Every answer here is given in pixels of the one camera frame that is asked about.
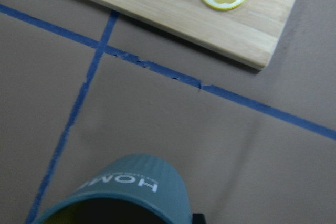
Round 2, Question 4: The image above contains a crossing blue tape strip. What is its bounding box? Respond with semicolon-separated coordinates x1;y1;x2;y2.
25;10;119;223

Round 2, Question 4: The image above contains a long blue tape strip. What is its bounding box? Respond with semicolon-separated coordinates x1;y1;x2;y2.
1;4;335;140

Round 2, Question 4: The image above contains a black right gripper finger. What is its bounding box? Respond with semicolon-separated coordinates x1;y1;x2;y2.
192;213;205;224

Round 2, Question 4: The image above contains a teal ceramic mug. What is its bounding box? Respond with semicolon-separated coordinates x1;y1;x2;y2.
34;154;193;223

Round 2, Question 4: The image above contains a bamboo cutting board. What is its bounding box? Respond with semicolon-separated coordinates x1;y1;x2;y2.
91;0;295;70

